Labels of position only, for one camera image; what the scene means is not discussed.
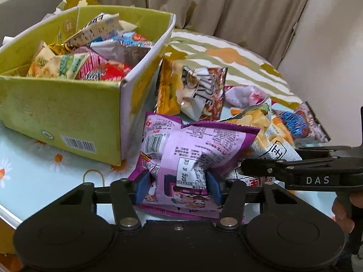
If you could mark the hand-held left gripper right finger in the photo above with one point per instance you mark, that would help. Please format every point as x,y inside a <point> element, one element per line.
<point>214,188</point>

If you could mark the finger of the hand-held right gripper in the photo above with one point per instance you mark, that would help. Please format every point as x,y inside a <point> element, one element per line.
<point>269,170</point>
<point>323,149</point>

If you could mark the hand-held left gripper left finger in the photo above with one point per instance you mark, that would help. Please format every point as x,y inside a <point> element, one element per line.
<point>141,188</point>

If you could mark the purple snack packet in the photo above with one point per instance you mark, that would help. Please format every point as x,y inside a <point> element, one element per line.
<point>198,144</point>

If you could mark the pile of snack packets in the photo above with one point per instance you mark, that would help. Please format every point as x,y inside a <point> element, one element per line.
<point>204,90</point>

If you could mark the yellow-green cardboard box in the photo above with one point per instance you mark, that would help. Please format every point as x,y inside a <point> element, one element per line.
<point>71,113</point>

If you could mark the heap of assorted boxed snacks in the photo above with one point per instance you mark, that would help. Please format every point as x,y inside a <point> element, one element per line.
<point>93,68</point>

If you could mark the person's right hand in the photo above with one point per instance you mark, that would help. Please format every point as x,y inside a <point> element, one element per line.
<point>341,221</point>

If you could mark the thin rubber band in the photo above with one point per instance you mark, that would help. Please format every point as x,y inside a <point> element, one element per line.
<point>84,178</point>

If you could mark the light blue daisy tablecloth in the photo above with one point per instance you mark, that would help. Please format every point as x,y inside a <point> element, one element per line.
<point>28,153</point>

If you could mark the floral striped blanket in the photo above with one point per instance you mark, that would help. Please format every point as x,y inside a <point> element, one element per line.
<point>227,53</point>

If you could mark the beige curtain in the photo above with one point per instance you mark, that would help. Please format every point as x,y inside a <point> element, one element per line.
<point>227,5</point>

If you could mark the grey headboard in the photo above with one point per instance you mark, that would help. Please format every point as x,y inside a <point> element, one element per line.
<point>28,11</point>

